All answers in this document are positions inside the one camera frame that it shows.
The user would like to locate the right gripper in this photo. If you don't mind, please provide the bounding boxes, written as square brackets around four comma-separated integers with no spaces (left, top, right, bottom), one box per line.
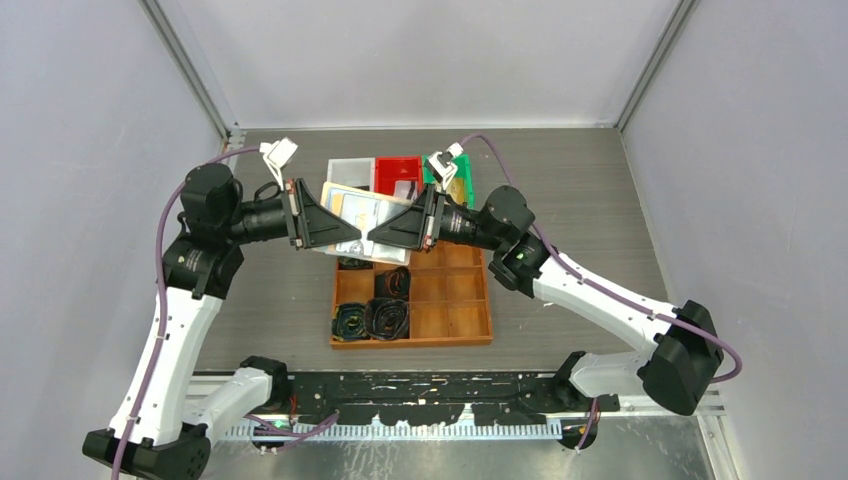
[367,184,505,253]

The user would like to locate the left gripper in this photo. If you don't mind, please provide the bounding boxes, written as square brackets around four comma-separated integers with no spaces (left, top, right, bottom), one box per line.
[223,178,362,249]

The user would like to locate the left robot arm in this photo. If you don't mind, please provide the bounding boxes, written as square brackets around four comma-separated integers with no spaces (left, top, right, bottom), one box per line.
[82,163,360,479]

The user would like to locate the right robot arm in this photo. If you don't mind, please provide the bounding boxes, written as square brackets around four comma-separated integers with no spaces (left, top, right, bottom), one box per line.
[368,186,725,416]

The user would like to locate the white card in red bin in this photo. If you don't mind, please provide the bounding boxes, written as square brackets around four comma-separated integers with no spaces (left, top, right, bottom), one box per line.
[393,180,419,201]

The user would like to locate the gold cards in green bin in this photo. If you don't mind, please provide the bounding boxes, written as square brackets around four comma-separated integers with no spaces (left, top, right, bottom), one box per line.
[446,178,468,205]

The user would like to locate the rolled belt top left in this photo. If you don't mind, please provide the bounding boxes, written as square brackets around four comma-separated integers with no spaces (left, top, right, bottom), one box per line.
[338,257,373,270]

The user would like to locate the rolled black belt middle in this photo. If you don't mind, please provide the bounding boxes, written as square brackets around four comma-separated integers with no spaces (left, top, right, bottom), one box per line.
[374,266,411,301]

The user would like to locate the red plastic bin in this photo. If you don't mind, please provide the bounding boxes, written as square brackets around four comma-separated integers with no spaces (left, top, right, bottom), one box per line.
[373,156,423,196]

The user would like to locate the white plastic bin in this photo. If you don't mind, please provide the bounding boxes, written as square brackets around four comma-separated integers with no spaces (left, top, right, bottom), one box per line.
[326,157,376,191]

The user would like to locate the green plastic bin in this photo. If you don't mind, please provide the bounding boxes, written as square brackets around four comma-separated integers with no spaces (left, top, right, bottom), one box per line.
[421,154,475,208]

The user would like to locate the wooden compartment tray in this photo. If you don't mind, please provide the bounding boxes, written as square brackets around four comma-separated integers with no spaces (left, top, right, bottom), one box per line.
[329,242,493,350]

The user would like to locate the large rolled black belt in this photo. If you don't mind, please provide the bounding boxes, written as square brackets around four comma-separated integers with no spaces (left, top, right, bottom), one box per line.
[364,297,410,341]

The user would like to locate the rolled belt bottom left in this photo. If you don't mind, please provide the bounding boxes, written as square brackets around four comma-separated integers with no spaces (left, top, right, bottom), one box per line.
[331,302,369,342]

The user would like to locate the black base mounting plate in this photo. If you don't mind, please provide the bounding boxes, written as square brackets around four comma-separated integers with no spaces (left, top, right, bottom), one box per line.
[252,371,591,426]

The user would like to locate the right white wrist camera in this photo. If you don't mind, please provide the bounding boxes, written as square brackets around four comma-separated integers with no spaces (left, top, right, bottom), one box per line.
[424,142,464,193]

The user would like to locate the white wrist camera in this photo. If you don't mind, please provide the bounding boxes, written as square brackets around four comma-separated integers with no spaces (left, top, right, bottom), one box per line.
[259,137,299,191]
[424,142,464,193]

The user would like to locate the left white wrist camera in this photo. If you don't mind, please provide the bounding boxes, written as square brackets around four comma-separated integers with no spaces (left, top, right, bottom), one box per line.
[259,137,299,191]

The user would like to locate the aluminium front rail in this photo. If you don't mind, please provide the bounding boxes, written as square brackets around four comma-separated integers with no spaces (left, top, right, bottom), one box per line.
[124,370,726,442]

